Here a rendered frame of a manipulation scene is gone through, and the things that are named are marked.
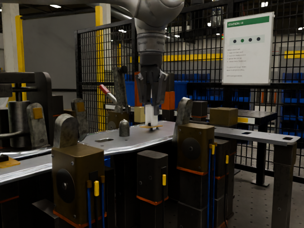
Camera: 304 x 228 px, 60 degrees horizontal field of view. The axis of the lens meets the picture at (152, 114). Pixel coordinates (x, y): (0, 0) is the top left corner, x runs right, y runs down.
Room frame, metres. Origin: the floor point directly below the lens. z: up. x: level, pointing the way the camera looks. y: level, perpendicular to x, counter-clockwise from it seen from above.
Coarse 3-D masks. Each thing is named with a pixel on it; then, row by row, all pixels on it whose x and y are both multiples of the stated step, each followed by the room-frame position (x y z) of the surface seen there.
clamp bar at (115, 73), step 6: (126, 66) 0.96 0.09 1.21; (114, 72) 0.97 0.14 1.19; (120, 72) 0.97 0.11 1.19; (126, 72) 0.96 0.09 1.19; (114, 78) 0.97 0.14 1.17; (120, 78) 0.98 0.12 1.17; (114, 84) 0.97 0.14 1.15; (120, 84) 0.98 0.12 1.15; (120, 90) 0.97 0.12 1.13; (120, 96) 0.95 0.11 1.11; (126, 96) 0.98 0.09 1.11; (120, 102) 0.95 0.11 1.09; (126, 102) 0.97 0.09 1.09; (126, 108) 0.97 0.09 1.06
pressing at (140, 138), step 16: (144, 128) 0.90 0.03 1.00; (160, 128) 0.90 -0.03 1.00; (96, 144) 0.67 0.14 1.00; (112, 144) 0.67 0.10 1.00; (128, 144) 0.67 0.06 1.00; (144, 144) 0.68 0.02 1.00; (32, 160) 0.53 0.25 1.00; (48, 160) 0.53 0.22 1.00; (0, 176) 0.44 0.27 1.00; (16, 176) 0.45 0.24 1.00
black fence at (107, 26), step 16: (224, 0) 1.30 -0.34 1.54; (240, 0) 1.25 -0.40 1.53; (208, 16) 1.36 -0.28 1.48; (80, 32) 2.06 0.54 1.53; (96, 32) 1.95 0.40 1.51; (176, 32) 1.49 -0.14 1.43; (288, 32) 1.13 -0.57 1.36; (80, 48) 2.10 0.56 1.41; (208, 48) 1.36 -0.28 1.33; (80, 64) 2.09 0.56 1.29; (80, 80) 2.08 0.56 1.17; (96, 80) 1.95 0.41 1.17; (112, 80) 1.84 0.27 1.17; (128, 80) 1.73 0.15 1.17; (176, 80) 1.49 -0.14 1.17; (192, 80) 1.42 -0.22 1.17; (208, 80) 1.36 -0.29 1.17; (272, 80) 1.16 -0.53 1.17; (80, 96) 2.09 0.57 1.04; (96, 96) 1.96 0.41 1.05; (192, 96) 1.42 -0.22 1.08; (224, 96) 1.29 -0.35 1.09; (272, 96) 1.16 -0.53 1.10; (96, 112) 1.96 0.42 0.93; (96, 128) 1.96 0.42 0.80; (288, 128) 1.11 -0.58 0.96; (240, 160) 1.24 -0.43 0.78; (256, 160) 1.19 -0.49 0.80; (272, 176) 1.13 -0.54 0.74
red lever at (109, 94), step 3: (99, 87) 1.04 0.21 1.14; (102, 87) 1.03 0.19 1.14; (105, 87) 1.03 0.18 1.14; (102, 90) 1.02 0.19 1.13; (105, 90) 1.02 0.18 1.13; (108, 90) 1.02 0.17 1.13; (105, 93) 1.01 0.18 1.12; (108, 93) 1.01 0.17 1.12; (108, 96) 1.01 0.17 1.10; (111, 96) 1.00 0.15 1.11; (111, 99) 0.99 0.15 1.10; (114, 99) 0.99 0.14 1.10; (114, 102) 0.98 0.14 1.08; (123, 108) 0.96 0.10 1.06
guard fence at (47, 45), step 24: (24, 24) 3.52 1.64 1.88; (48, 24) 3.38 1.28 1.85; (72, 24) 3.25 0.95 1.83; (96, 24) 3.09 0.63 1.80; (24, 48) 3.53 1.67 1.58; (48, 48) 3.38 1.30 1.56; (72, 48) 3.25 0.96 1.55; (96, 48) 3.09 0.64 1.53; (48, 72) 3.39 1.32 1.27; (72, 72) 3.25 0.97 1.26; (96, 72) 3.13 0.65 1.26; (24, 96) 3.52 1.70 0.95; (72, 96) 3.26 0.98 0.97; (96, 120) 3.14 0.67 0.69
